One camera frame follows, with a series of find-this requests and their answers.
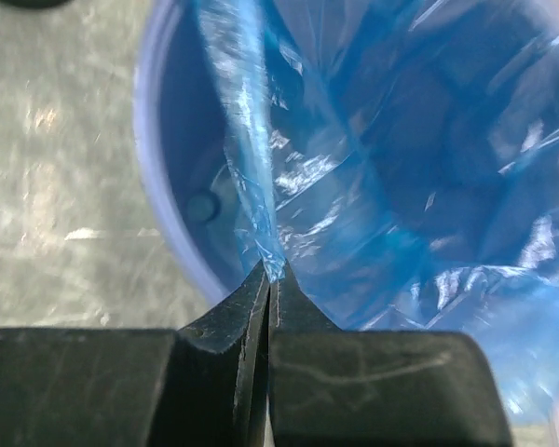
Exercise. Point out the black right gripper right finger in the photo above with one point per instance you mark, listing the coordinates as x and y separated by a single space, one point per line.
331 387

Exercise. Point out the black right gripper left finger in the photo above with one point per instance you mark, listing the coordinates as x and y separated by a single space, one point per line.
202 385

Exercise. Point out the blue plastic trash bin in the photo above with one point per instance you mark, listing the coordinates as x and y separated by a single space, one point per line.
181 130

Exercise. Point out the blue plastic trash bag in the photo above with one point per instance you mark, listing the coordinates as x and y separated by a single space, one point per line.
402 159

